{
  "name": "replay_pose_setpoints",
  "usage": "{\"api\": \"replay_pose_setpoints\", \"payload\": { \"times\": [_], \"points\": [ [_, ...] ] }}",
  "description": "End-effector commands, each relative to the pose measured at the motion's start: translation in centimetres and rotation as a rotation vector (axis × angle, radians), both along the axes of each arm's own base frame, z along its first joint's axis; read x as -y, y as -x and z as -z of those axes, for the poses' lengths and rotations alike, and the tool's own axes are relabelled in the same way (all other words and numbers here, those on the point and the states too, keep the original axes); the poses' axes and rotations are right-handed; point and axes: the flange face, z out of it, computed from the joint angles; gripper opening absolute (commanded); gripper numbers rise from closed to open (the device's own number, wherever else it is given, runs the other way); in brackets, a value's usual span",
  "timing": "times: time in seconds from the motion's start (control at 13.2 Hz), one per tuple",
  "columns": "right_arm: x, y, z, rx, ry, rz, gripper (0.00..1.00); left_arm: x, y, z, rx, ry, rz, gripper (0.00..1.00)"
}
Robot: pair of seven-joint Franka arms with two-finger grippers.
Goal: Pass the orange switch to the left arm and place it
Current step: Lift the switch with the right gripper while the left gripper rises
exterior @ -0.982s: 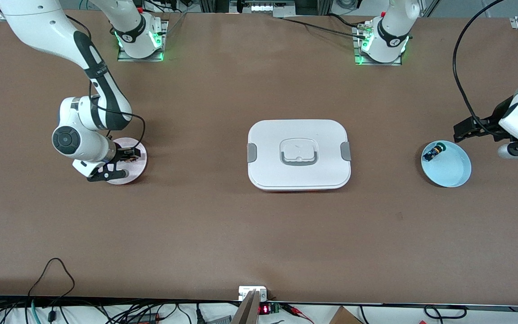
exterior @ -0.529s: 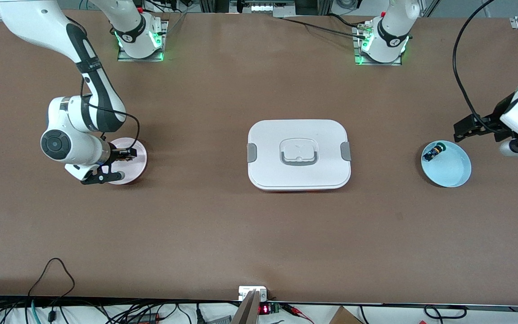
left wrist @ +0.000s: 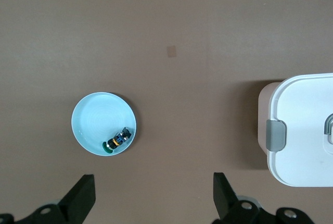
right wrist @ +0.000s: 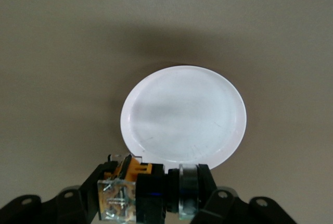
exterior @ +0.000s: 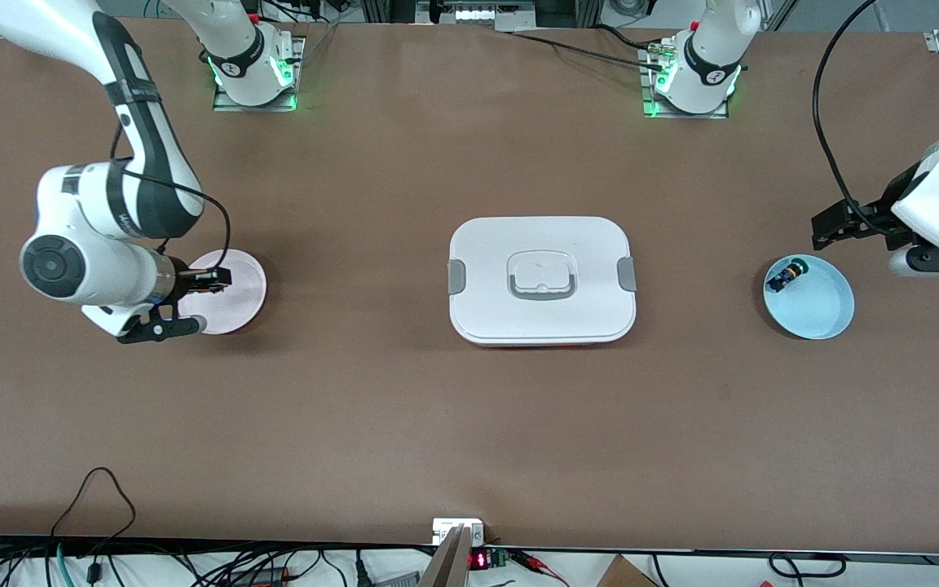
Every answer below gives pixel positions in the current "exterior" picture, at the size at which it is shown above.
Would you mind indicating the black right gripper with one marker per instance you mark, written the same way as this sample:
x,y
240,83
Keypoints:
x,y
190,281

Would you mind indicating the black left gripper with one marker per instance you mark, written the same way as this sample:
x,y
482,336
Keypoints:
x,y
870,214

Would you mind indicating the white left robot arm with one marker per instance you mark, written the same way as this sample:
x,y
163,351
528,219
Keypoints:
x,y
710,65

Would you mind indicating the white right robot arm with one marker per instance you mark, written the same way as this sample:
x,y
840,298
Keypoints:
x,y
103,269

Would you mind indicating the white lunch box grey latches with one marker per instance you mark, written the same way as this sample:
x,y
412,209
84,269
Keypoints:
x,y
543,318

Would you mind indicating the pale pink round plate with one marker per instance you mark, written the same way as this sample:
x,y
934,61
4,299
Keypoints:
x,y
233,306

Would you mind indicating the light blue round plate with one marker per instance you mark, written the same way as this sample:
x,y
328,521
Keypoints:
x,y
816,314

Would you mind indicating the grey slanted bar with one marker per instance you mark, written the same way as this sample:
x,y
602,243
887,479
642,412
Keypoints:
x,y
449,562

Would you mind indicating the red LED display module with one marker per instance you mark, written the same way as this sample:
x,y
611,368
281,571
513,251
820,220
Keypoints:
x,y
479,560

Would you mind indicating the white power strip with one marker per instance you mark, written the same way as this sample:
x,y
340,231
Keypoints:
x,y
490,12

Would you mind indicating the brown cardboard piece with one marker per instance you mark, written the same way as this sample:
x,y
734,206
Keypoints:
x,y
624,575

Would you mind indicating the red clip leads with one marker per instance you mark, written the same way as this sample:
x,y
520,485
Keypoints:
x,y
535,561

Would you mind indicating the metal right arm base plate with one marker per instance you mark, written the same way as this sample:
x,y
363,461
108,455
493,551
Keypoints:
x,y
299,57

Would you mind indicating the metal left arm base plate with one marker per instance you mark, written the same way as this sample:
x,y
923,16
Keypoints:
x,y
645,81

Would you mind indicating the small white mount block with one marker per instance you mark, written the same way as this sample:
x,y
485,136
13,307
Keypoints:
x,y
457,522

